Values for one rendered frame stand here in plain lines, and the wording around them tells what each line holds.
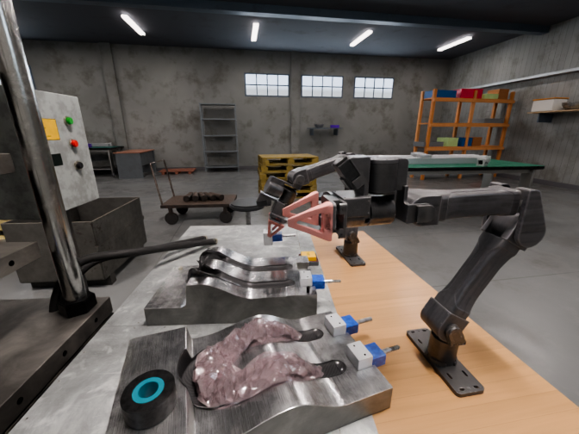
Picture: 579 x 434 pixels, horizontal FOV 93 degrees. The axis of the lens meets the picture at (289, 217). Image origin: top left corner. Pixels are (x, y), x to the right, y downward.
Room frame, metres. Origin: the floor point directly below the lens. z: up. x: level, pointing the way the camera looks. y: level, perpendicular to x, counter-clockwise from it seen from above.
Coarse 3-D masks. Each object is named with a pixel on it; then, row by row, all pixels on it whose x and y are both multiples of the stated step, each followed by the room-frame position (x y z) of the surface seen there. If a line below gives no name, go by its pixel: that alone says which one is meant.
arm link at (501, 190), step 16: (416, 192) 0.53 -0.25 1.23; (432, 192) 0.52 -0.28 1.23; (448, 192) 0.52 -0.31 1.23; (464, 192) 0.53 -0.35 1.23; (480, 192) 0.53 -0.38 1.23; (496, 192) 0.53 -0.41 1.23; (512, 192) 0.53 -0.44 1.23; (528, 192) 0.52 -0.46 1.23; (448, 208) 0.50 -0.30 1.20; (464, 208) 0.52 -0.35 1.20; (480, 208) 0.52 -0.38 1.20; (496, 208) 0.53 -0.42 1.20; (512, 208) 0.53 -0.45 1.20; (528, 208) 0.51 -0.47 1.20; (416, 224) 0.49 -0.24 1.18; (432, 224) 0.49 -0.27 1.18; (528, 224) 0.52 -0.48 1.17; (544, 224) 0.52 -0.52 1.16; (528, 240) 0.52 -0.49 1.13
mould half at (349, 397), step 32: (288, 320) 0.61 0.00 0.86; (320, 320) 0.62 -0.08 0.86; (128, 352) 0.45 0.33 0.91; (160, 352) 0.45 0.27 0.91; (192, 352) 0.49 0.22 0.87; (256, 352) 0.47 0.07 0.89; (320, 352) 0.51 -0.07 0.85; (288, 384) 0.39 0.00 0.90; (320, 384) 0.41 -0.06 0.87; (352, 384) 0.42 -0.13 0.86; (384, 384) 0.42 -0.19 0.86; (192, 416) 0.34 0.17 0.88; (224, 416) 0.35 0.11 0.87; (256, 416) 0.34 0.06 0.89; (288, 416) 0.34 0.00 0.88; (320, 416) 0.36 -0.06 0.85; (352, 416) 0.39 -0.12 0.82
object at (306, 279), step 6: (300, 270) 0.78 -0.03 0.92; (306, 270) 0.78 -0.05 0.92; (300, 276) 0.75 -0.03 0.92; (306, 276) 0.74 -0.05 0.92; (312, 276) 0.77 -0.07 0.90; (318, 276) 0.77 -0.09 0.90; (300, 282) 0.74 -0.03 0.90; (306, 282) 0.73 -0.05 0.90; (312, 282) 0.74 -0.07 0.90; (318, 282) 0.74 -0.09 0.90; (324, 282) 0.74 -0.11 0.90; (330, 282) 0.76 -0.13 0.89; (318, 288) 0.74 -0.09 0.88
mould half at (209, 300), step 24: (216, 264) 0.80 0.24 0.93; (264, 264) 0.89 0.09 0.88; (168, 288) 0.77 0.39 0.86; (192, 288) 0.67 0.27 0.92; (216, 288) 0.67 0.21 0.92; (240, 288) 0.72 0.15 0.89; (264, 288) 0.73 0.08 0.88; (288, 288) 0.72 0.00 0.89; (312, 288) 0.72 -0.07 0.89; (168, 312) 0.67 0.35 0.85; (192, 312) 0.67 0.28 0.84; (216, 312) 0.67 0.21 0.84; (240, 312) 0.68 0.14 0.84; (264, 312) 0.68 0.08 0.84; (288, 312) 0.69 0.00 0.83; (312, 312) 0.69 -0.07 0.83
